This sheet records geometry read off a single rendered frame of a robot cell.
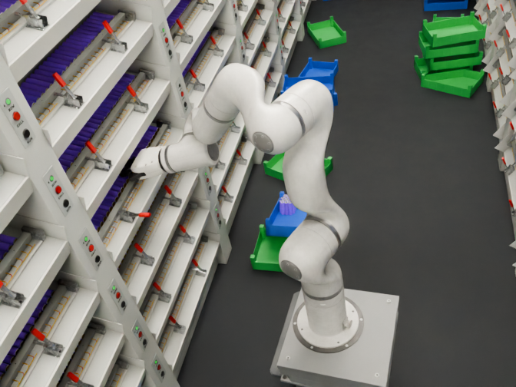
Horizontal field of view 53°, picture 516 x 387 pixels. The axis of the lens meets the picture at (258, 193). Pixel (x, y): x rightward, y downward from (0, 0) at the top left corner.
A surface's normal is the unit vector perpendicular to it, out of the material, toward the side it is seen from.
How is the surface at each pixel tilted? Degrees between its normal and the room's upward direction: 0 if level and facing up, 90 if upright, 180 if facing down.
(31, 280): 15
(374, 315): 3
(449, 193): 0
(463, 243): 0
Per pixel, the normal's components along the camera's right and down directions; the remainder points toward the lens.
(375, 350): -0.18, -0.76
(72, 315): 0.11, -0.69
